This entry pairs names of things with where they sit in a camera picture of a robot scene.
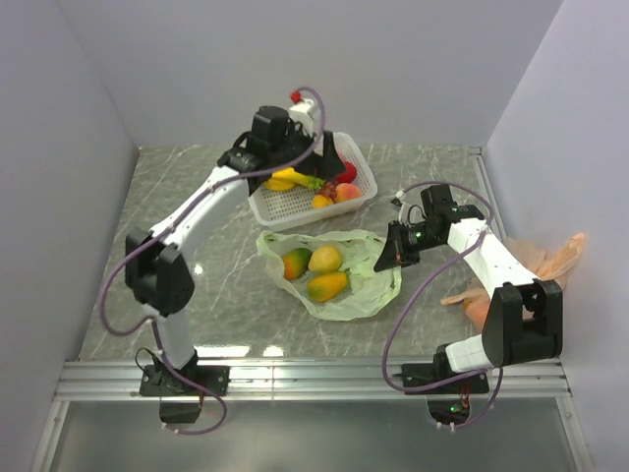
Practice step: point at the light green plastic bag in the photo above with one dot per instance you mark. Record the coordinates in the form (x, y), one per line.
(368, 292)

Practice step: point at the yellow banana bunch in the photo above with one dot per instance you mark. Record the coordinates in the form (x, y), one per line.
(288, 179)

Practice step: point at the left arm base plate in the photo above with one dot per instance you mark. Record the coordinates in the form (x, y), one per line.
(180, 403)

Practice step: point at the orange plastic bag with fruit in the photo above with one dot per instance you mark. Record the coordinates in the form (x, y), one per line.
(546, 265)

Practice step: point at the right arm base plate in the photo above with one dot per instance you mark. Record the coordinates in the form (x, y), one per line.
(449, 405)

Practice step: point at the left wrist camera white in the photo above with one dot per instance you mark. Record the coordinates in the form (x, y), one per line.
(304, 111)

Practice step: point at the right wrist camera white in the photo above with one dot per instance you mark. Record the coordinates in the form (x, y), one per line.
(409, 214)

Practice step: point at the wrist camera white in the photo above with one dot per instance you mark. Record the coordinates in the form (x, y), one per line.
(304, 111)
(409, 214)

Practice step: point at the red apple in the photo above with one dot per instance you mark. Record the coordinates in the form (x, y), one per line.
(348, 175)

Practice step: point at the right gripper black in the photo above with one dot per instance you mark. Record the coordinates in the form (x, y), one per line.
(395, 253)

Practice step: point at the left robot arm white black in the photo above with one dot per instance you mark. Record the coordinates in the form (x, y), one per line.
(157, 271)

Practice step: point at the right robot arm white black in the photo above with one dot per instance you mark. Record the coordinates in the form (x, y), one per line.
(524, 322)

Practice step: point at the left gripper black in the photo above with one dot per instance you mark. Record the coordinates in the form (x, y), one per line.
(327, 166)

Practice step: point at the orange peach front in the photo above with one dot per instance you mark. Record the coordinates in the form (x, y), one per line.
(345, 192)

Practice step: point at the white plastic basket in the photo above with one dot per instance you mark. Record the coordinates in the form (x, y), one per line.
(285, 210)

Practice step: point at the small orange fruit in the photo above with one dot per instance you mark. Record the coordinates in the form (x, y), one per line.
(321, 201)

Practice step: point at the red grape bunch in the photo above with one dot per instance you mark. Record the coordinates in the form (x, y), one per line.
(328, 189)

